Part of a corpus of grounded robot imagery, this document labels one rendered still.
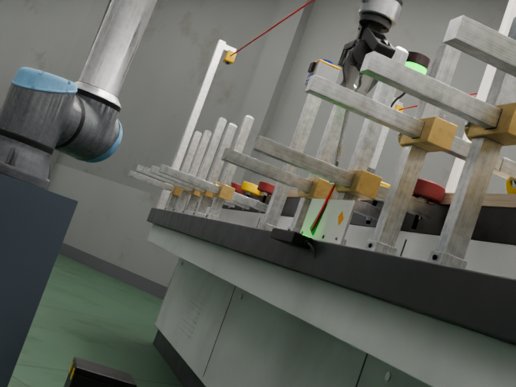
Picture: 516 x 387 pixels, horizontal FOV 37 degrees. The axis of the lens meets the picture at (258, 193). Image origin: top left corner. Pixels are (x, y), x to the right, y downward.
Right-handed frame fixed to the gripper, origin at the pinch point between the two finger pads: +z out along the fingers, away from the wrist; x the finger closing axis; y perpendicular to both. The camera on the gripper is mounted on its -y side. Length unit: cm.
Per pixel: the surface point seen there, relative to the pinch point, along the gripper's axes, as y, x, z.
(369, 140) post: 0.5, -7.5, 6.3
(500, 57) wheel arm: -78, 12, 8
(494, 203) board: -23.6, -27.5, 13.4
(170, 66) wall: 631, -24, -120
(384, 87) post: 0.5, -6.6, -6.2
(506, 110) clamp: -55, -5, 5
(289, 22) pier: 509, -98, -175
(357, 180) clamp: -5.9, -5.2, 16.5
